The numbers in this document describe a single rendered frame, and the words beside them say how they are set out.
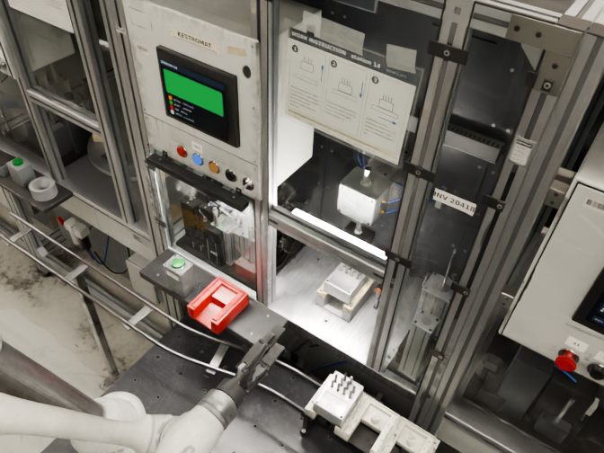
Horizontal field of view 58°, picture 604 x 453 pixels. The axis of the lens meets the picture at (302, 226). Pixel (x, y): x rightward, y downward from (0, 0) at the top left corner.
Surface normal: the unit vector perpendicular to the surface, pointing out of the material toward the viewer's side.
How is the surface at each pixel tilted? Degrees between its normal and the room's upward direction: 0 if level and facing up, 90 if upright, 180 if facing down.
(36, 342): 0
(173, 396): 0
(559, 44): 90
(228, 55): 90
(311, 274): 0
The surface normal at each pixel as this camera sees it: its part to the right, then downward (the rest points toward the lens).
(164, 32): -0.57, 0.56
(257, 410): 0.04, -0.72
